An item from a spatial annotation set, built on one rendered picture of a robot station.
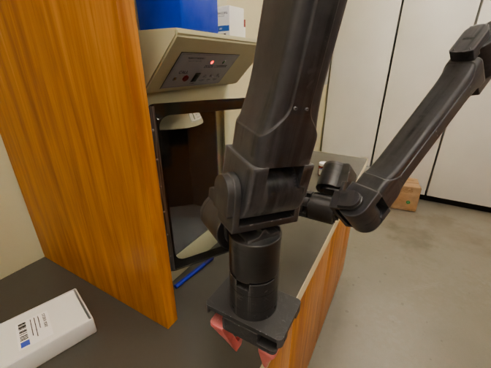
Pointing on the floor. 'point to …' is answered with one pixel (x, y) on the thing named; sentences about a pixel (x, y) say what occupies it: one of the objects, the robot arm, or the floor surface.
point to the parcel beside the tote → (408, 196)
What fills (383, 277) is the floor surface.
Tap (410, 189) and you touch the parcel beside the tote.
